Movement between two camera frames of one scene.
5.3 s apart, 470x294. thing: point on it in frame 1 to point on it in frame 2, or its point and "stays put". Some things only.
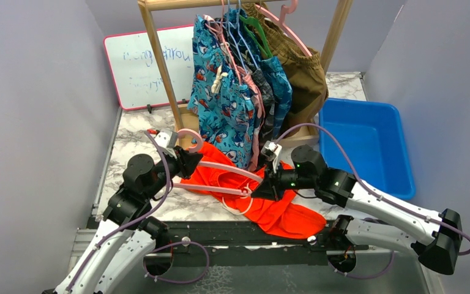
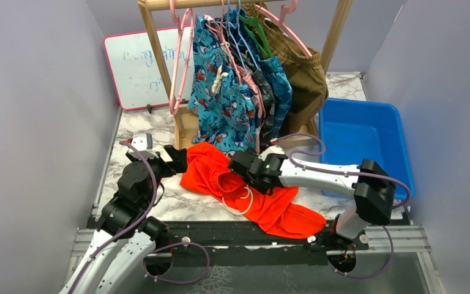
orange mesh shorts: (286, 216) stays put
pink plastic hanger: (217, 188) to (181, 24)
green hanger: (247, 20) stays put
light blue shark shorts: (222, 107) stays put
